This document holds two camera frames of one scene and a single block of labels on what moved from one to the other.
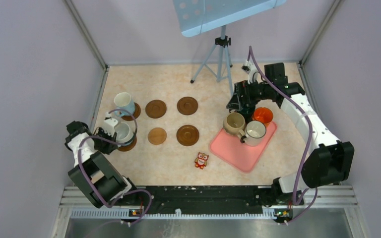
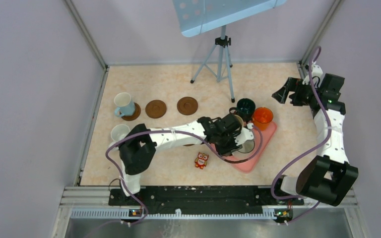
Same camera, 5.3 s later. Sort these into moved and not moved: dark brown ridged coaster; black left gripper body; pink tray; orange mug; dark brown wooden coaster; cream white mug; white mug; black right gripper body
Moved: black left gripper body; cream white mug; black right gripper body
Not moved: dark brown wooden coaster; orange mug; pink tray; white mug; dark brown ridged coaster
